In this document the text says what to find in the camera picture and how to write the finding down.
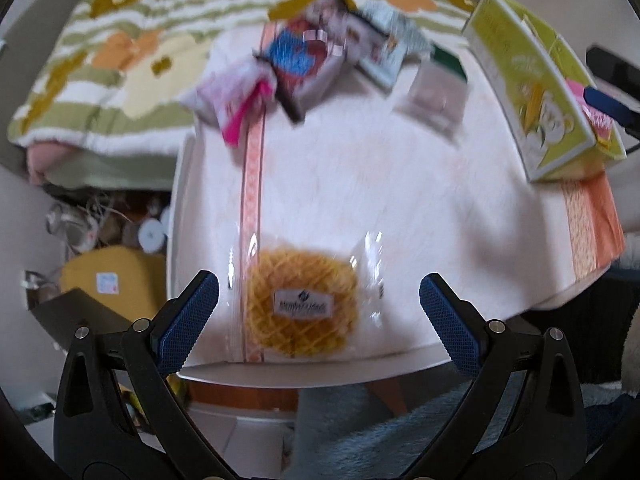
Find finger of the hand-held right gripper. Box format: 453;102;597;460
582;85;640;133
586;46;640;86

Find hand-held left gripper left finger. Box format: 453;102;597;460
55;270;236;480

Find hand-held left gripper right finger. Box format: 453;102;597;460
400;273;586;480

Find pink white snack packet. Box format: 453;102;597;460
565;77;618;153

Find green cardboard box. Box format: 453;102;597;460
462;0;628;183

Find waffle cookie clear packet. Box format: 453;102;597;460
227;232;386;363

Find yellow cushion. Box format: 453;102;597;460
60;247;168;328

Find person's blue fleece clothing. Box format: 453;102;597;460
295;375;640;480

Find dark green snack packet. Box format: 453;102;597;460
430;45;468;86

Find translucent pinkish snack packet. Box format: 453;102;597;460
395;62;473;141

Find pink folded blanket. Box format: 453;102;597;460
25;142;76;186

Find grey blue snack packet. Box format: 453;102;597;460
345;0;433;91

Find small pink snack packet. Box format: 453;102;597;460
192;55;276;148

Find floral striped blanket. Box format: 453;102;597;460
7;0;476;148

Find blue red cartoon snack packet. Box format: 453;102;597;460
252;0;351;123

